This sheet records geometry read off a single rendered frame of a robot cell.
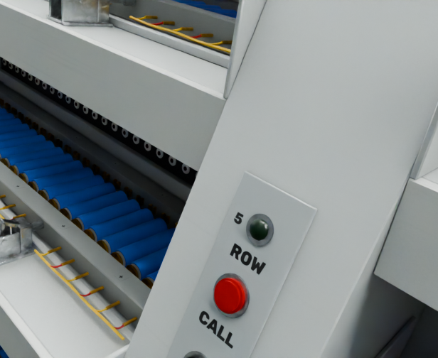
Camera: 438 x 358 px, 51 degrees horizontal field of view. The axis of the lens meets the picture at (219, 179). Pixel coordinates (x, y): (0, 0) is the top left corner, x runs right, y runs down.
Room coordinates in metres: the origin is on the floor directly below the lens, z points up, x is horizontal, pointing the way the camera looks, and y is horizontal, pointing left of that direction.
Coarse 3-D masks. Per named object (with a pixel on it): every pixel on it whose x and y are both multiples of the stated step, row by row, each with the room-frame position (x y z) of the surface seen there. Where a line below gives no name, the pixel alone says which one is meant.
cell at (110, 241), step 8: (144, 224) 0.40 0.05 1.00; (152, 224) 0.40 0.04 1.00; (160, 224) 0.41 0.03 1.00; (120, 232) 0.38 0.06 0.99; (128, 232) 0.38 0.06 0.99; (136, 232) 0.39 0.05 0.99; (144, 232) 0.39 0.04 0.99; (152, 232) 0.40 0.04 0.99; (104, 240) 0.37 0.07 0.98; (112, 240) 0.37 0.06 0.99; (120, 240) 0.37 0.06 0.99; (128, 240) 0.38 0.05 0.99; (136, 240) 0.38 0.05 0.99; (112, 248) 0.37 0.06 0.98
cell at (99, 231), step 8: (144, 208) 0.43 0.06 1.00; (128, 216) 0.41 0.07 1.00; (136, 216) 0.41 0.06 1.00; (144, 216) 0.42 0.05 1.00; (152, 216) 0.42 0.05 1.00; (96, 224) 0.39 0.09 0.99; (104, 224) 0.39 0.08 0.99; (112, 224) 0.39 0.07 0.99; (120, 224) 0.40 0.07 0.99; (128, 224) 0.40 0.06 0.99; (136, 224) 0.41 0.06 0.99; (96, 232) 0.38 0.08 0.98; (104, 232) 0.38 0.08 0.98; (112, 232) 0.39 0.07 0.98; (96, 240) 0.38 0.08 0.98
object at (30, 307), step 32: (32, 96) 0.63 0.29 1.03; (96, 128) 0.55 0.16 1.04; (128, 160) 0.50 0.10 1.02; (32, 256) 0.36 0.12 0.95; (0, 288) 0.31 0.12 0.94; (32, 288) 0.32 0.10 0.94; (64, 288) 0.33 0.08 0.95; (0, 320) 0.30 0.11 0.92; (32, 320) 0.29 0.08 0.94; (64, 320) 0.30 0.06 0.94; (96, 320) 0.30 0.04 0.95; (32, 352) 0.27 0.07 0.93; (64, 352) 0.27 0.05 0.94; (96, 352) 0.28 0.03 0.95
